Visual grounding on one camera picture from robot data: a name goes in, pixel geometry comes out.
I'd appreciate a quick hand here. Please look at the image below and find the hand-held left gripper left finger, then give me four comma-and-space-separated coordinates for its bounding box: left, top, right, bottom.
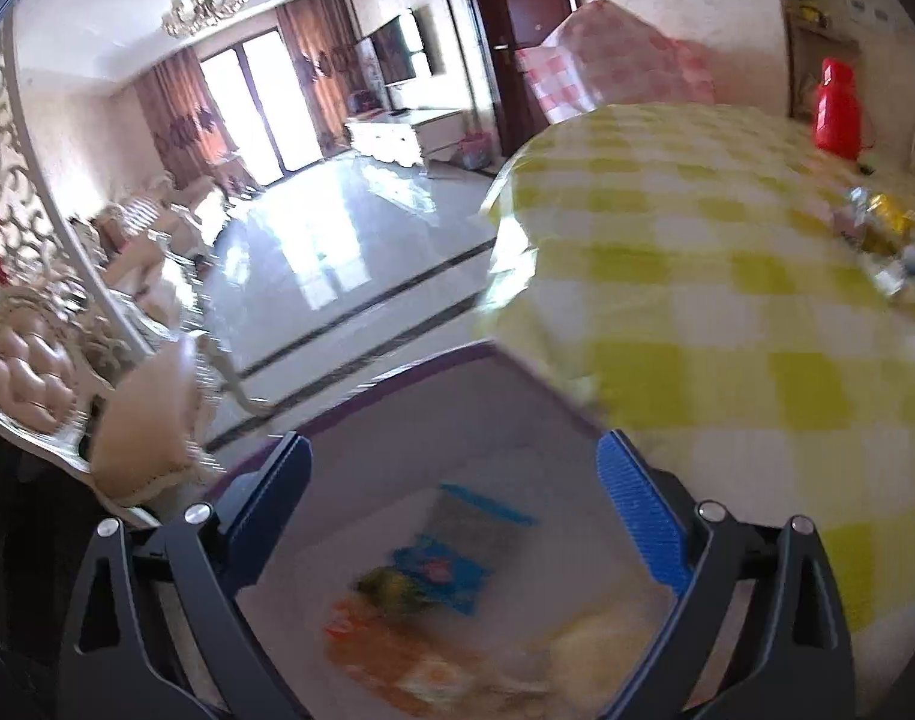
56, 431, 316, 720

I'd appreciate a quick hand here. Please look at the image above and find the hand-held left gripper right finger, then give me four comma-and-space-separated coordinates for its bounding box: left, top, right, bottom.
596, 430, 854, 720

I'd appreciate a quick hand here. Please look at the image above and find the purple rimmed storage box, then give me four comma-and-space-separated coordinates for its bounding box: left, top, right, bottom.
202, 340, 692, 720

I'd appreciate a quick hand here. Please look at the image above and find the clear bag with white bun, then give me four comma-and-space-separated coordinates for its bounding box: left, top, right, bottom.
545, 598, 672, 695

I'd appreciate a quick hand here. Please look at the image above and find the olive green cracker packet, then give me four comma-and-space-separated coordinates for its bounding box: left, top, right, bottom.
355, 565, 430, 610

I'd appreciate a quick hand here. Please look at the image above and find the white blue bread packet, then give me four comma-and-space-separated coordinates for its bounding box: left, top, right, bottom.
425, 483, 542, 580

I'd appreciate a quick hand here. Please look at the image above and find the blue patterned snack packet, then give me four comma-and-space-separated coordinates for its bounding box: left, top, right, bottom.
392, 532, 497, 617

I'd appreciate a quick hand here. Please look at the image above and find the clear bag with brown pastry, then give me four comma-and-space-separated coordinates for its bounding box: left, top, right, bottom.
320, 591, 466, 715

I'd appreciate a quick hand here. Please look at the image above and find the beige tufted ornate chair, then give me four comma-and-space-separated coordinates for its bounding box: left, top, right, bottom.
0, 276, 229, 527

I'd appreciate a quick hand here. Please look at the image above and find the olive gold snack packet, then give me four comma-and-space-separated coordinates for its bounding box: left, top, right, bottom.
847, 187, 915, 256

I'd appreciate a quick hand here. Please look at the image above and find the white television cabinet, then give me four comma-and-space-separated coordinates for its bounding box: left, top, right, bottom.
343, 108, 467, 167

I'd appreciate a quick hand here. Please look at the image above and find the brown patterned curtain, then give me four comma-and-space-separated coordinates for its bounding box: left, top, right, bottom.
133, 48, 238, 190
275, 0, 362, 160

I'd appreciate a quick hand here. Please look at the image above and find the pink bag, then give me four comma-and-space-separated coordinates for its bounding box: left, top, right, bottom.
457, 133, 497, 170

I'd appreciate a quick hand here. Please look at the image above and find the red thermos jug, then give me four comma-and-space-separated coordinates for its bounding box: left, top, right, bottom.
812, 56, 865, 160

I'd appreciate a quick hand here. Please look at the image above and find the pink checkered cloth cover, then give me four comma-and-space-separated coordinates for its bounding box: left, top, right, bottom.
517, 0, 718, 125

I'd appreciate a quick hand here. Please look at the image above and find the flat screen television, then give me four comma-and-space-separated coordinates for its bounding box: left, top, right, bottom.
370, 9, 418, 88

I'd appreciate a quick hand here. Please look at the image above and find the wooden corner shelf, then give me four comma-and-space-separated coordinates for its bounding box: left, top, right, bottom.
790, 0, 865, 122

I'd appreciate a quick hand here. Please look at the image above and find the crystal chandelier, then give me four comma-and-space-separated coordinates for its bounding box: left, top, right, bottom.
160, 0, 250, 40

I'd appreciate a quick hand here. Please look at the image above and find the dark wooden door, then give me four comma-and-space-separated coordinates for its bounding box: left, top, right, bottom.
455, 0, 581, 160

